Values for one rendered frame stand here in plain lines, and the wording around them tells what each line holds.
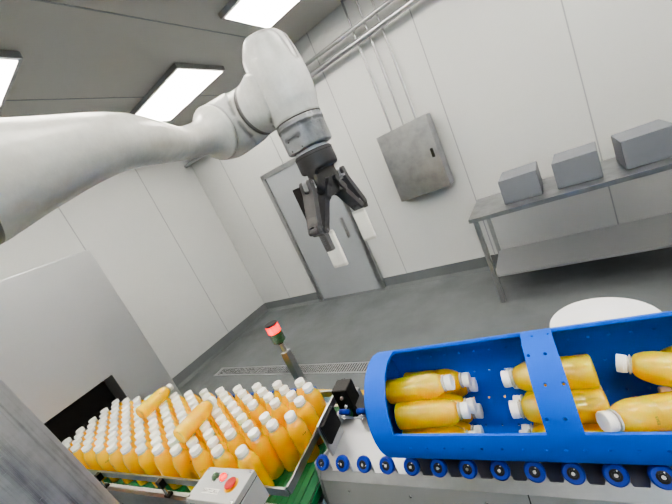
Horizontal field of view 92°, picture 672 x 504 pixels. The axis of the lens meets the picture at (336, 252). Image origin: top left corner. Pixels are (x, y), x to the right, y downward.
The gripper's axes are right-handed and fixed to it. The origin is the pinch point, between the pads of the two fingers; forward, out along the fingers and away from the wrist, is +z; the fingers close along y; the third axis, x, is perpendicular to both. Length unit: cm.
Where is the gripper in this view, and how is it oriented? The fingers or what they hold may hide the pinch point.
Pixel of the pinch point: (355, 246)
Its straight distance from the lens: 65.6
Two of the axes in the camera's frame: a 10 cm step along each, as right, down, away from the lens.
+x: 7.8, -2.3, -5.9
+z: 4.1, 8.9, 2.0
